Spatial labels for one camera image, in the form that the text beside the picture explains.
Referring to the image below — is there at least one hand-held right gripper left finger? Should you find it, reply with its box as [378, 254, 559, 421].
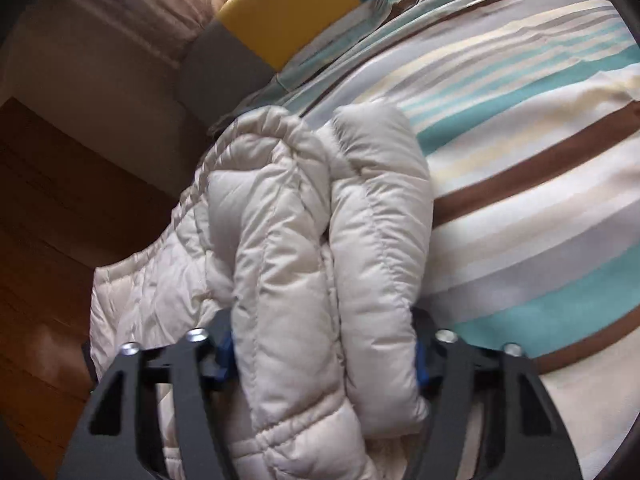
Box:
[55, 310, 238, 480]

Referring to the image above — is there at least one grey yellow blue headboard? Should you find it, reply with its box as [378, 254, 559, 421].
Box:
[177, 0, 416, 121]

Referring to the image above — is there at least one brown wooden wardrobe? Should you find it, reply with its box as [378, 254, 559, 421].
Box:
[0, 97, 201, 480]

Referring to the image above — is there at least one striped bed sheet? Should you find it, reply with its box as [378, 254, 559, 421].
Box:
[240, 0, 640, 480]

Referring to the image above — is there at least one beige patterned curtain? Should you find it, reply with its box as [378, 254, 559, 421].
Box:
[50, 0, 236, 61]

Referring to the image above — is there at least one beige quilted puffer jacket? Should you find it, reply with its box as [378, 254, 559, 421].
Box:
[90, 100, 436, 480]

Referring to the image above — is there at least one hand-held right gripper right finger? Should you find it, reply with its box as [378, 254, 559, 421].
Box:
[405, 308, 583, 480]

